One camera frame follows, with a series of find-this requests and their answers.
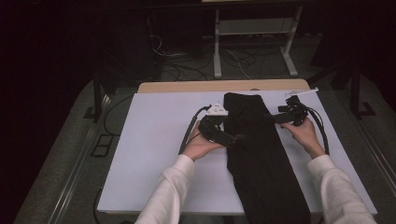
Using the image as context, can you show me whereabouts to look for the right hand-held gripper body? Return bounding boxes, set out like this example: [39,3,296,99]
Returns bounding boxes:
[273,88,319,127]

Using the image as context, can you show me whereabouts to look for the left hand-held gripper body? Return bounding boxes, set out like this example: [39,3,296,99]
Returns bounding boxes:
[198,103,238,147]

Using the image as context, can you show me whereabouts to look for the black pants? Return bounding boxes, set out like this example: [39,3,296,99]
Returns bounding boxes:
[223,91,312,224]

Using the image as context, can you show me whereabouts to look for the person's left hand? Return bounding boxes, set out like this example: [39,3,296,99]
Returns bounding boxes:
[181,120,226,162]

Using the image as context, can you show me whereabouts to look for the person's right hand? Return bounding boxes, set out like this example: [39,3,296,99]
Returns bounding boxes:
[279,117,327,161]

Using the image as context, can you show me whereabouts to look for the wooden table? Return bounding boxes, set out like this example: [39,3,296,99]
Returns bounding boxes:
[137,78,311,94]

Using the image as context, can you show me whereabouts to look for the white board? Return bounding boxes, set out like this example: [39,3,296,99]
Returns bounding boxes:
[96,90,378,217]

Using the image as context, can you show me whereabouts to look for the black metal stand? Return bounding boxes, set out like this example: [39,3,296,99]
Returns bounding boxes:
[348,62,376,119]
[83,69,114,123]

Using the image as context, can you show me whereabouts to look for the left hand-held gripper black cable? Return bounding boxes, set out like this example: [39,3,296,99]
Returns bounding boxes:
[177,105,213,156]

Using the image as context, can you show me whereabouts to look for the hand-held gripper black cable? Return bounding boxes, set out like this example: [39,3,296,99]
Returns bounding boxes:
[303,104,331,156]
[177,105,213,156]

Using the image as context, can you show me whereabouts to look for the right hand-held gripper black cable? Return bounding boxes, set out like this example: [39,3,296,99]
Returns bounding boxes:
[303,104,331,156]

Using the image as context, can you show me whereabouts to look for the tangle of floor cables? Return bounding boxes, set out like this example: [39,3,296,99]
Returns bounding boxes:
[148,33,261,82]

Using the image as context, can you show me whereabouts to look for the white metal desk frame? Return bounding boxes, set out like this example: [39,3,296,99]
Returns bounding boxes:
[213,4,304,79]

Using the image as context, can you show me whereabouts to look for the metal floor rail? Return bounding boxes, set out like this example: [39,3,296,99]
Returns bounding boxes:
[46,92,114,224]
[337,90,396,194]

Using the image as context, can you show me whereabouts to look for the black floor cable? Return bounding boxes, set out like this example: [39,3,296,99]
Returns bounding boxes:
[103,93,135,137]

